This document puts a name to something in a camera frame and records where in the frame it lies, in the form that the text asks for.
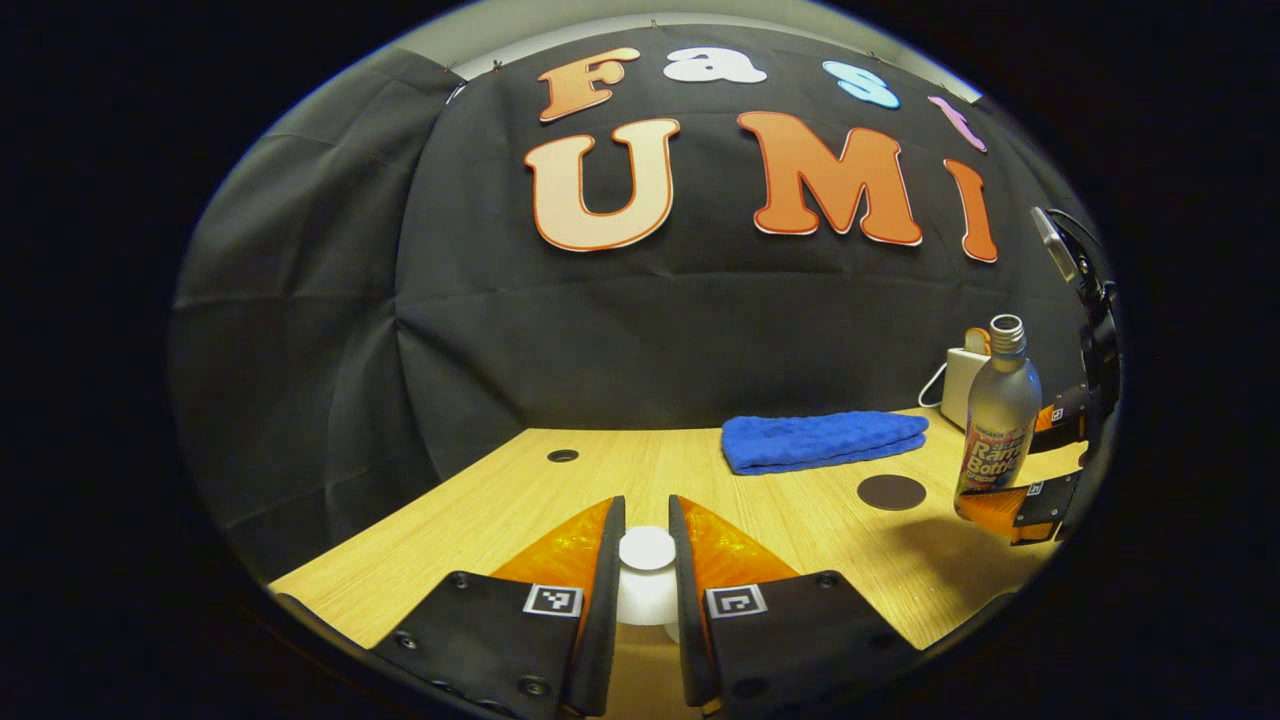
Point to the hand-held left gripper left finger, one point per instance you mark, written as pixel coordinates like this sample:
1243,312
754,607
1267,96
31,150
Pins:
605,600

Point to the dark brown round coaster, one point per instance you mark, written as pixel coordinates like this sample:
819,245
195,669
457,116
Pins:
891,492

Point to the blue folded towel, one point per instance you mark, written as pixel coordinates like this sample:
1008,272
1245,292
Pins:
820,440

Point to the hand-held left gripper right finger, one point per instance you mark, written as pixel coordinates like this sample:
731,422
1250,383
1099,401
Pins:
685,620

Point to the silver water bottle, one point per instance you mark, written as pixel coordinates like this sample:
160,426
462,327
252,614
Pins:
1000,420

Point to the white toaster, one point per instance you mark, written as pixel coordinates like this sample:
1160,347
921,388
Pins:
960,385

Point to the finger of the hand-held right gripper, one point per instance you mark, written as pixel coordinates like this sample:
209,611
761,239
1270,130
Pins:
1062,412
1045,497

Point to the bread slice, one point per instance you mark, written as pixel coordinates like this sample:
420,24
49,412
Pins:
976,342

